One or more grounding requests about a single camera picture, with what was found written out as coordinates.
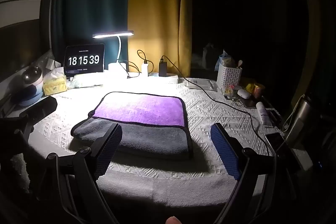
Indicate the flat white wipes pack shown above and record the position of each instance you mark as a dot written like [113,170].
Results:
[200,83]

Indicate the small clear box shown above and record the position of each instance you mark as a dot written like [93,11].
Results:
[230,91]

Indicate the white round device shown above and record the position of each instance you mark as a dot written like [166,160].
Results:
[32,76]

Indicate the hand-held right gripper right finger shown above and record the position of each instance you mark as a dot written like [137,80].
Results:
[226,151]

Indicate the white desk lamp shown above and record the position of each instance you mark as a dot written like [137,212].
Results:
[113,34]

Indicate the white earbuds case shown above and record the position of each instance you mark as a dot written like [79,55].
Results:
[244,94]

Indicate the purple and grey towel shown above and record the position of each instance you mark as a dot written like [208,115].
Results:
[141,113]

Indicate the tablet with clock display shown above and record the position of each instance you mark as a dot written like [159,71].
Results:
[84,60]

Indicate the wooden spoon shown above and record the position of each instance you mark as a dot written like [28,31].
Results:
[240,63]

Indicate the person's right hand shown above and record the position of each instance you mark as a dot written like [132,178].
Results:
[173,220]

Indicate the yellow tissue pack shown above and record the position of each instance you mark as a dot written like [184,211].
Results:
[54,85]

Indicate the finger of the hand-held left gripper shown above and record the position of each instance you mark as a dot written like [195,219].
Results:
[43,107]

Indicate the black charger plug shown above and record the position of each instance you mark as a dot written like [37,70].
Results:
[162,69]

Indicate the stainless steel bottle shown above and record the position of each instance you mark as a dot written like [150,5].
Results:
[300,113]

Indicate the white power strip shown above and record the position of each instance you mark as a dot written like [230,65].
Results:
[170,79]

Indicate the white tube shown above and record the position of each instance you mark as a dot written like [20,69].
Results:
[263,113]

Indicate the white plastic basket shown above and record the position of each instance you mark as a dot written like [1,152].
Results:
[229,77]

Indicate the blue packets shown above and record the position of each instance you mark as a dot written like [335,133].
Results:
[226,58]

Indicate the black smartphone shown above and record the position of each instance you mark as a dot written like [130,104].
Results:
[277,144]

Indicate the white wet wipes pack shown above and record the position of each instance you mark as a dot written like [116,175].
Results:
[85,81]

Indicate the white textured table cover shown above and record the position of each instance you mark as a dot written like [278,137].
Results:
[210,113]

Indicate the white charger plug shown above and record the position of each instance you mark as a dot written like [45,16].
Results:
[145,67]

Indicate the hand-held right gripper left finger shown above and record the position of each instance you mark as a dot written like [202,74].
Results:
[109,150]

